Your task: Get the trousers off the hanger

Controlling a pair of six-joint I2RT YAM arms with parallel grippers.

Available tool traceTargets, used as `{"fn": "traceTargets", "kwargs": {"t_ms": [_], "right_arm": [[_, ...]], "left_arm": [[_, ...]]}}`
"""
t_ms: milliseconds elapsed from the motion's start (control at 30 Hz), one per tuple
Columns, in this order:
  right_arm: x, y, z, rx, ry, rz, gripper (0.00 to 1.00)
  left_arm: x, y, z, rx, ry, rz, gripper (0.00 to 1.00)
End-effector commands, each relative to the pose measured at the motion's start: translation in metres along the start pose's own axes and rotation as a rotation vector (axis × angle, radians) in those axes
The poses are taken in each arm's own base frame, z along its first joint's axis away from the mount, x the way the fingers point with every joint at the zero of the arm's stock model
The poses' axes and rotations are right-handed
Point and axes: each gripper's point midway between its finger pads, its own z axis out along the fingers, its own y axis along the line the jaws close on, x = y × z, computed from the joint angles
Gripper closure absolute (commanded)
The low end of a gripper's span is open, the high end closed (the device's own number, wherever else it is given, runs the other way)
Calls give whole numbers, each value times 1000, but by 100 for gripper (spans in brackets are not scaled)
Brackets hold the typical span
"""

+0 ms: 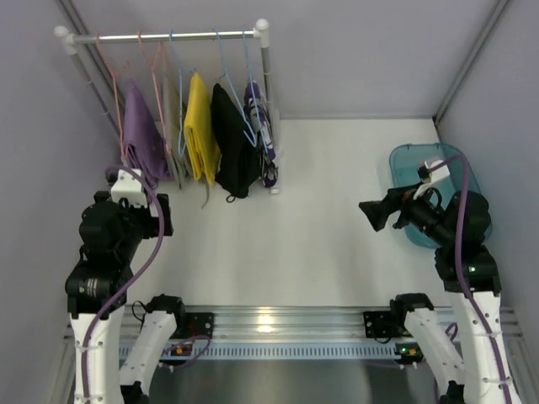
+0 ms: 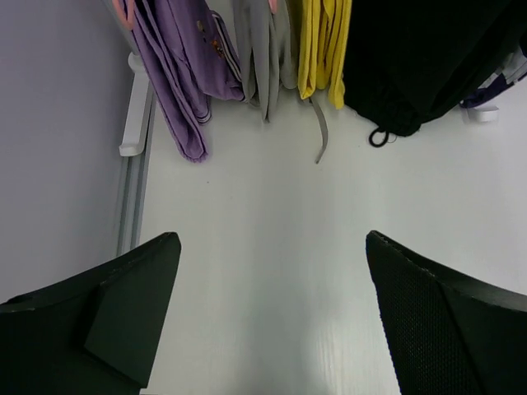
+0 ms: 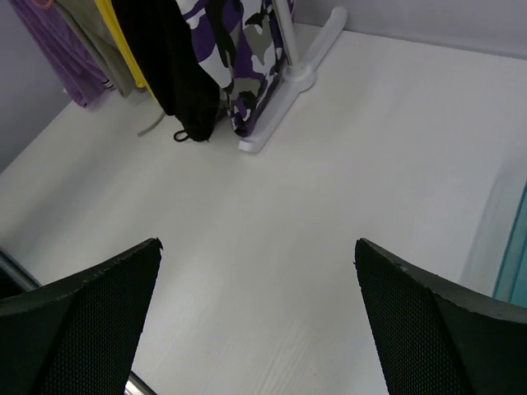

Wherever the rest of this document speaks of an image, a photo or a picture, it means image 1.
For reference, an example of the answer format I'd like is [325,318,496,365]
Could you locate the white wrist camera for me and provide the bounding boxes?
[414,160,450,199]
[110,167,147,209]

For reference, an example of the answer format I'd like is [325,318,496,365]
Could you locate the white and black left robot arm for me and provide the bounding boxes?
[65,191,186,403]

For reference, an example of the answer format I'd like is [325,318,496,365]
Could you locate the yellow trousers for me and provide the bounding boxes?
[184,72,221,186]

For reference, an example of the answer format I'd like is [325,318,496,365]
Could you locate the white and metal clothes rack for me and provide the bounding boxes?
[53,18,282,195]

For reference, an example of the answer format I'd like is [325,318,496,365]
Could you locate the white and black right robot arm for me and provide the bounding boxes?
[359,185,521,403]

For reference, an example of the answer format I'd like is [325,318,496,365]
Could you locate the black trousers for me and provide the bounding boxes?
[211,83,260,203]

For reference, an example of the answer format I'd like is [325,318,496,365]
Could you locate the aluminium mounting rail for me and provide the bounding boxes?
[62,306,523,363]

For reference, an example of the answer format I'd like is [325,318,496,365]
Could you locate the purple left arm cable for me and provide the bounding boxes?
[79,164,211,404]

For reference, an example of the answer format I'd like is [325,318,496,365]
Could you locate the pink wire hanger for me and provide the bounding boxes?
[136,30,172,156]
[94,32,132,162]

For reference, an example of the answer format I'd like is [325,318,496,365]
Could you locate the purple camouflage trousers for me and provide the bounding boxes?
[243,81,279,189]

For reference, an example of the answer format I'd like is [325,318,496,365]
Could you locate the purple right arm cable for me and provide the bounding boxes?
[433,154,520,404]

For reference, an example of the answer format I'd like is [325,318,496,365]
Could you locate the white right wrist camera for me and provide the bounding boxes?
[414,160,450,199]

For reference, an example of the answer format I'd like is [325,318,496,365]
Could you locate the teal plastic bin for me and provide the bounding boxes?
[389,143,481,249]

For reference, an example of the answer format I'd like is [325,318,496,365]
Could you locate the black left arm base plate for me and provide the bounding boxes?
[170,311,216,340]

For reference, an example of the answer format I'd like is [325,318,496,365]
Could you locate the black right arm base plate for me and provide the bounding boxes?
[363,311,411,343]

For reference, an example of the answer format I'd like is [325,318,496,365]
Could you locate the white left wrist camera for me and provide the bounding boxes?
[110,167,147,209]

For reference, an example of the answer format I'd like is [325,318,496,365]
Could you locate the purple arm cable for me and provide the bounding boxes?
[79,164,211,404]
[433,154,520,404]

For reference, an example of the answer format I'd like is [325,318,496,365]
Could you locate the grey trousers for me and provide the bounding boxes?
[162,78,210,188]

